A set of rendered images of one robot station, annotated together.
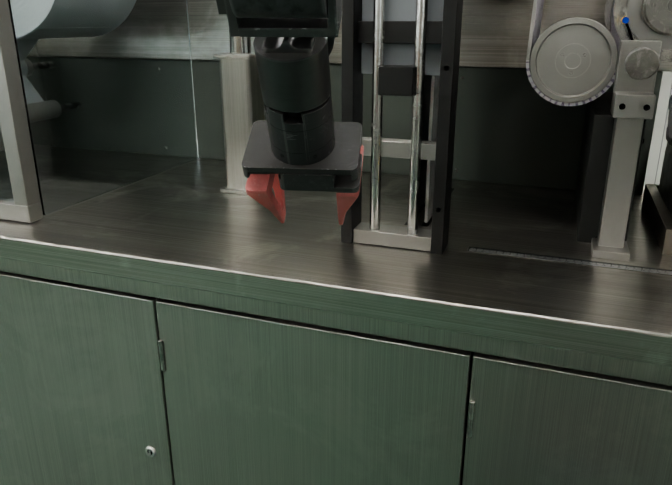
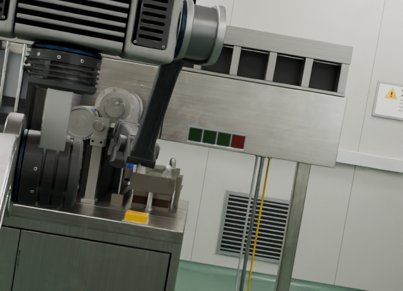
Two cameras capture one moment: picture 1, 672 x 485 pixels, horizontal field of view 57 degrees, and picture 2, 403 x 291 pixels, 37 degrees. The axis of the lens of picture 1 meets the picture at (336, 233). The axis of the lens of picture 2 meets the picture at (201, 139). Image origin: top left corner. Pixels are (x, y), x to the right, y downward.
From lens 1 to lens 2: 1.31 m
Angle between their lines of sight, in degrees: 25
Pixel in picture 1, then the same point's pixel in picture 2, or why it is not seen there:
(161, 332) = not seen: outside the picture
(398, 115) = not seen: hidden behind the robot
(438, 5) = (25, 93)
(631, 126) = (97, 149)
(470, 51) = not seen: hidden behind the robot
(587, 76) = (85, 129)
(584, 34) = (84, 113)
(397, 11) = (9, 92)
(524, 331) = (40, 215)
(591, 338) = (63, 218)
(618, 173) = (92, 167)
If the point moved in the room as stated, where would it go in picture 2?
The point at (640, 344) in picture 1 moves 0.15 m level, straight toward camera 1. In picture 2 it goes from (79, 219) to (60, 227)
